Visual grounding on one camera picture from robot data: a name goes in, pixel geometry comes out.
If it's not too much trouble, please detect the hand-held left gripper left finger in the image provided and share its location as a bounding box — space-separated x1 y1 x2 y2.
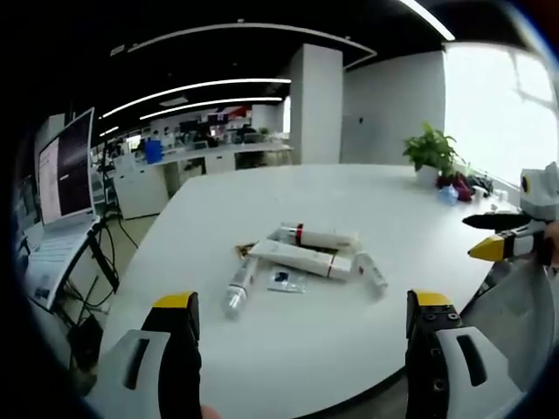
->
97 291 204 419

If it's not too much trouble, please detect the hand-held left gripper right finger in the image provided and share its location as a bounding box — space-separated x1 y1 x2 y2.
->
404 288 513 419

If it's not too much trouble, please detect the small white skincare bottle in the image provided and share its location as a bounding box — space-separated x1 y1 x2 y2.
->
352 251 390 292

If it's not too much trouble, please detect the clear skincare bottle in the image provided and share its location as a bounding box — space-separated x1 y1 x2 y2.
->
221 256 259 321

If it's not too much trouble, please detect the white skincare packet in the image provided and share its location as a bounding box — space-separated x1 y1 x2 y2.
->
266 226 364 251

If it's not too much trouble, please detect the clear skincare sachet blue print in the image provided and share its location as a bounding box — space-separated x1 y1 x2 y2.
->
266 266 309 294

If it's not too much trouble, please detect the large white skincare tube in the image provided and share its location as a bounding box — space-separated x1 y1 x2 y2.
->
247 239 353 280

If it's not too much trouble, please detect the white skincare tube red band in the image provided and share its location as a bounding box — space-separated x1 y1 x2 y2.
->
278 222 355 251

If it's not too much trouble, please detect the person's right hand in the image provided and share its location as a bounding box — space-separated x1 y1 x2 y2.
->
531 219 559 268

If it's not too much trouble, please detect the black bag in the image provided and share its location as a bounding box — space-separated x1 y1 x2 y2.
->
466 174 495 196

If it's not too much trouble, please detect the dark red cloth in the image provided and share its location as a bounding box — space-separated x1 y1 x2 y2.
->
436 172 475 203

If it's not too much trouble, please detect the green potted plant white pot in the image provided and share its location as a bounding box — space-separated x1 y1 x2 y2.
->
401 121 467 185

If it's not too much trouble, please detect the white cabinet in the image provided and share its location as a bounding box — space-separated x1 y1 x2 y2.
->
112 161 170 221

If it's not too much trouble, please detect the white laptop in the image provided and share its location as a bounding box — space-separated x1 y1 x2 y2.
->
22 107 102 312

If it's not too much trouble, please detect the blue box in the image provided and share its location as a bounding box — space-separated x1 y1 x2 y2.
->
144 138 165 165

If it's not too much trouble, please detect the white office counter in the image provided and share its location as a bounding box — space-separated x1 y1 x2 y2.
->
159 141 294 175

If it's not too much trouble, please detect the long curved ceiling light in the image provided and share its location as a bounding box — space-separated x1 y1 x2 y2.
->
99 77 293 120
127 22 379 71
139 96 285 121

